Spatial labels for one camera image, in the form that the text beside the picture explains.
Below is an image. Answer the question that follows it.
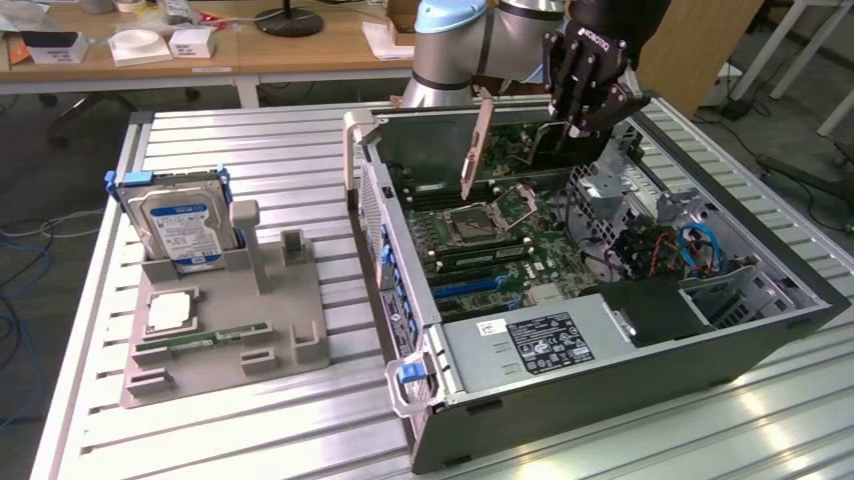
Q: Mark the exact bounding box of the green RAM stick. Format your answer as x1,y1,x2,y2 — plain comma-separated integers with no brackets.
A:
138,322,276,354

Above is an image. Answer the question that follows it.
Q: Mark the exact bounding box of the hard disk in blue caddy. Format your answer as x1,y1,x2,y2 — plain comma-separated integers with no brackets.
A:
104,164,234,274

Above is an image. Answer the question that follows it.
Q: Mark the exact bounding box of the black floor stand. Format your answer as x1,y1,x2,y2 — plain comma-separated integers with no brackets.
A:
757,154,854,201

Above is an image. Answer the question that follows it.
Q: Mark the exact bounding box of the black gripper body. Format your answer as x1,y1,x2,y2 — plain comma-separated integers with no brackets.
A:
563,0,671,96

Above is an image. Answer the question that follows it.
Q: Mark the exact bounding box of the black power adapter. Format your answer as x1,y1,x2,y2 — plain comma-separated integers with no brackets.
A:
718,97,755,121

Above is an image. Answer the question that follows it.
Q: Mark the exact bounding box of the red wire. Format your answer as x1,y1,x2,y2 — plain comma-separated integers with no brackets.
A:
653,227,675,271

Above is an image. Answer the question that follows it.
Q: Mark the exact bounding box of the green motherboard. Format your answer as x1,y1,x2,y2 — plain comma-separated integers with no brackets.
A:
399,179,602,321

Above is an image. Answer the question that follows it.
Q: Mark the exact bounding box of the silver CPU chip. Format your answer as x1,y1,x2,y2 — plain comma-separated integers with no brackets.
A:
146,294,202,334

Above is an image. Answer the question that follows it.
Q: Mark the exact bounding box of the graphics card with metal bracket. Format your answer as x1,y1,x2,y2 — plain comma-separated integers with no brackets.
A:
458,85,606,202

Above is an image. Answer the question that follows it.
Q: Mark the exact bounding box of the white floor cable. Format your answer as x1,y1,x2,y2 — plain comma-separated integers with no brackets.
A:
0,209,108,239

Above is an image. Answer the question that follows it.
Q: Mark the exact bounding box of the CPU socket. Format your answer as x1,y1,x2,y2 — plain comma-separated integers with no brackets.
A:
447,204,499,246

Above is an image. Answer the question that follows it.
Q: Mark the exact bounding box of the black chair base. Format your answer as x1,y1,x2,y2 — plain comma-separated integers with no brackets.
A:
39,87,202,149

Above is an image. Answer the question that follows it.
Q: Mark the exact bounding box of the grey power supply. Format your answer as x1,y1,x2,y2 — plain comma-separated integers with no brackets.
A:
437,294,642,394

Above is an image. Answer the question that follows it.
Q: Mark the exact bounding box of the blue floor cable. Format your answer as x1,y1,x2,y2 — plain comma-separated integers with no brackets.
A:
0,234,52,431

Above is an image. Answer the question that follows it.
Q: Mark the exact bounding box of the wooden cabinet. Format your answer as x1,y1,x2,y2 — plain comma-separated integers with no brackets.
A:
586,0,766,116

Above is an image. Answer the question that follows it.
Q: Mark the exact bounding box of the blue wire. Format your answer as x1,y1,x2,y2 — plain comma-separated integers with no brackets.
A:
677,223,727,274

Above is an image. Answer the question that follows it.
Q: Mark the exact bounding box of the black and white box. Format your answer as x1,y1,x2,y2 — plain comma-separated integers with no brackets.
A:
19,30,90,65

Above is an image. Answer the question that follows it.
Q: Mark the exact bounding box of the wooden desk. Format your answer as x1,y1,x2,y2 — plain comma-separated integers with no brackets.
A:
0,0,602,96

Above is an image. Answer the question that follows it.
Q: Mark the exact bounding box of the open socket cover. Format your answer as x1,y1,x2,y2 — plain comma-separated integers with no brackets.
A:
490,183,541,234

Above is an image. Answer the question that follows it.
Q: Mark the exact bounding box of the grey parts rack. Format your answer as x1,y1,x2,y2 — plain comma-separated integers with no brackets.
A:
118,198,334,410

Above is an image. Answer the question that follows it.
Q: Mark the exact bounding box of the white tape roll box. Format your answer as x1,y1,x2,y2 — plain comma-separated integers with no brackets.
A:
107,28,174,67

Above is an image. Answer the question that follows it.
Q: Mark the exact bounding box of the black open PC case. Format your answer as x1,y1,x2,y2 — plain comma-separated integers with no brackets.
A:
342,97,853,476

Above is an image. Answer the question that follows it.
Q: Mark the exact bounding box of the white labelled box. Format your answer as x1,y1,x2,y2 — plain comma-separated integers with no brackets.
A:
167,27,219,60

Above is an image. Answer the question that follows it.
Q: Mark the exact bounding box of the white table frame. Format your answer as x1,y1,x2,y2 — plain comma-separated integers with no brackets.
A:
730,0,854,137

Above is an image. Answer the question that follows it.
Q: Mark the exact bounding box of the white paper stack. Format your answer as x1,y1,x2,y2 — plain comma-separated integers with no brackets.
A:
362,19,419,61

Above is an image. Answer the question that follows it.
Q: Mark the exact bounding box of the black lamp base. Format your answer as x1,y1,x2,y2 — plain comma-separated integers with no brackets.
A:
254,0,326,37

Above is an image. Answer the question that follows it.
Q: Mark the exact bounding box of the cardboard box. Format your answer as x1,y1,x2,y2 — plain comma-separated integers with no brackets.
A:
386,0,422,46

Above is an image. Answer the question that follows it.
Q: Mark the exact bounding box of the metal disk bay cage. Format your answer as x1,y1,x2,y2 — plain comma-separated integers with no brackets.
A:
566,144,669,241

